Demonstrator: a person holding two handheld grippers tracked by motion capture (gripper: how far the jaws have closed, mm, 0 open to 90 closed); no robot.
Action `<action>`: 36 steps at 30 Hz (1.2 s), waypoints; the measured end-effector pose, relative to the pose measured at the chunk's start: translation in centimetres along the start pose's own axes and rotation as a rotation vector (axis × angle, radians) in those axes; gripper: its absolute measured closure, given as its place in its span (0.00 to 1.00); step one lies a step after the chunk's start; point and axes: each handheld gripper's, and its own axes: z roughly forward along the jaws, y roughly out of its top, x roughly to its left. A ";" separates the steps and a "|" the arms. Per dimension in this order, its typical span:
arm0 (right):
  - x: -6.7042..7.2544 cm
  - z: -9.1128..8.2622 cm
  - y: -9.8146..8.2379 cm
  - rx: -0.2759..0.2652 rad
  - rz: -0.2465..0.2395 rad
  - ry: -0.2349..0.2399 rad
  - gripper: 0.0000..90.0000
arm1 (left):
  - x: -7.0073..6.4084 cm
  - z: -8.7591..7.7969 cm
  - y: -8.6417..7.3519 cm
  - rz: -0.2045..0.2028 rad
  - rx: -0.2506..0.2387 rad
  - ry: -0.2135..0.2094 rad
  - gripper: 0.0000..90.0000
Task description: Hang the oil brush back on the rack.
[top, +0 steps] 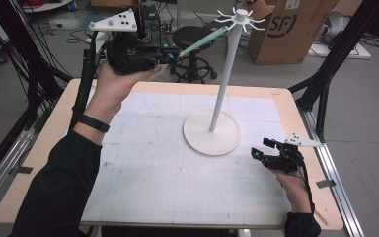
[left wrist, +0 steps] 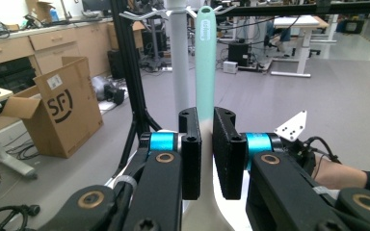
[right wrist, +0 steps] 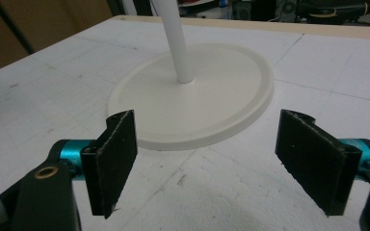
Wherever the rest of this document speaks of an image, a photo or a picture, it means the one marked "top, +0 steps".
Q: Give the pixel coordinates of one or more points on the white grid paper mat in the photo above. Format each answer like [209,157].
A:
[164,164]

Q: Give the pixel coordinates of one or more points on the black wristband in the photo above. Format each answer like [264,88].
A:
[92,121]

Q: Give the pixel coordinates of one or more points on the person's left hand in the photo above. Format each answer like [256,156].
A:
[112,95]

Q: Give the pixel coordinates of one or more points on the white hook rack stand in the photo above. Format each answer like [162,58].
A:
[222,89]

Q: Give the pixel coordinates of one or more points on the black round stool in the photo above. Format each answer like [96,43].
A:
[187,36]

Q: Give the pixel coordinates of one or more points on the aluminium rail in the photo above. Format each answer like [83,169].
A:
[329,171]
[3,168]

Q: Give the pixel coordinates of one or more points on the grey bag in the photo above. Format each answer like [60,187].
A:
[337,26]

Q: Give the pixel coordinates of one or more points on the white round table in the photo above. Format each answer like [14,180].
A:
[46,6]

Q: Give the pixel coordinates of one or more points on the person's right hand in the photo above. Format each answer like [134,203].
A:
[294,191]

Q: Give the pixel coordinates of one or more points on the black metal frame stand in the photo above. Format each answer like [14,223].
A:
[33,82]
[335,52]

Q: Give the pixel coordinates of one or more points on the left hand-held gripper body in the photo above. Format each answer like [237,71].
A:
[128,56]

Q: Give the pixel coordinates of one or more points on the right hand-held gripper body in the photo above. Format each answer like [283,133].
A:
[286,158]

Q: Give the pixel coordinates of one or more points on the black tape piece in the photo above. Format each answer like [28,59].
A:
[325,183]
[24,170]

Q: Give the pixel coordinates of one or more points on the wooden table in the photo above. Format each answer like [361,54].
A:
[288,97]

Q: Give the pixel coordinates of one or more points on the brown cardboard box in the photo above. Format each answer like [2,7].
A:
[296,42]

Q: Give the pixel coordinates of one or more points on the white flat board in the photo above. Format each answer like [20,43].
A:
[358,52]

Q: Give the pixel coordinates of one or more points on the black computer tower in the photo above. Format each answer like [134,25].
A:
[151,23]

